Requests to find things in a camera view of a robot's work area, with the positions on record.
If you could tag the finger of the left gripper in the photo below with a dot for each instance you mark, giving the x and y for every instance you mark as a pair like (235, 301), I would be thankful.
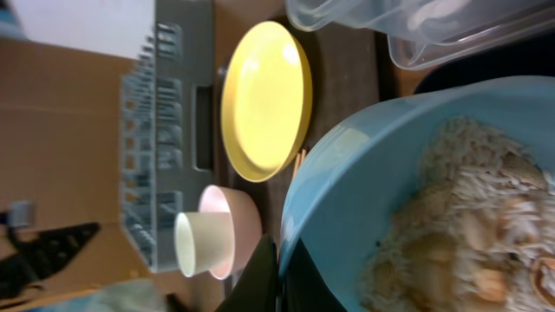
(42, 257)

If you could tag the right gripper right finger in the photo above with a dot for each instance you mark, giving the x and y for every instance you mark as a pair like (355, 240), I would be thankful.
(304, 288)

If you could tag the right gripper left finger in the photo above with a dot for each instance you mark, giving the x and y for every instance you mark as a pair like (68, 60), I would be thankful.
(256, 289)

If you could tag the light blue bowl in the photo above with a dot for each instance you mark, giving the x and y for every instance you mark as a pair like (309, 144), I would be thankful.
(345, 191)

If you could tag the rice and nut shells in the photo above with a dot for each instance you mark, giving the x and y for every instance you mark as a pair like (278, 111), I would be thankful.
(477, 236)

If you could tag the grey dishwasher rack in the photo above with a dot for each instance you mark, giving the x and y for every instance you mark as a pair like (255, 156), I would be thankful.
(165, 150)

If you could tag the black waste tray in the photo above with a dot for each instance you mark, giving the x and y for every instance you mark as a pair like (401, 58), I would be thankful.
(533, 56)

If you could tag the pink bowl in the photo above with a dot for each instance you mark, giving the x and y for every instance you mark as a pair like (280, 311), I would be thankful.
(246, 226)

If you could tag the small cream cup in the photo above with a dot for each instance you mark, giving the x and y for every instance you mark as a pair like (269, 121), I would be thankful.
(203, 241)

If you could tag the left wooden chopstick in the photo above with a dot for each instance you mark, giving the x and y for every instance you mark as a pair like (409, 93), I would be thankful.
(295, 168)

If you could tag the yellow plate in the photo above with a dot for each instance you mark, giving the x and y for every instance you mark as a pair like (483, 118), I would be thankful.
(266, 102)

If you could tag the dark brown serving tray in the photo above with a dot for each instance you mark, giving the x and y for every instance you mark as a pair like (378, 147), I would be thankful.
(343, 66)

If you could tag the clear plastic bin lid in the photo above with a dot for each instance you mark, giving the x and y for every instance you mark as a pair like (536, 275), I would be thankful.
(416, 56)

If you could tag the clear plastic bin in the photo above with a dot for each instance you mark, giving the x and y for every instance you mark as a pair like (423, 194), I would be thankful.
(423, 21)

